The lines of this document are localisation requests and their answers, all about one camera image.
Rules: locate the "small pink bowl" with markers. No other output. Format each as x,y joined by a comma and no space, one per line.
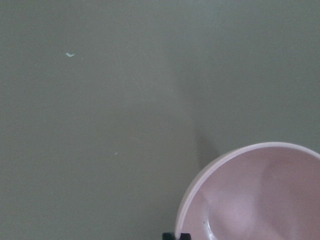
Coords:
265,191

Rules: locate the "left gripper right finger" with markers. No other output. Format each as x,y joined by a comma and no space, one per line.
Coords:
185,236

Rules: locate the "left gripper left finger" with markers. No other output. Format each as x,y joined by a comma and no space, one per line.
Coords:
168,236

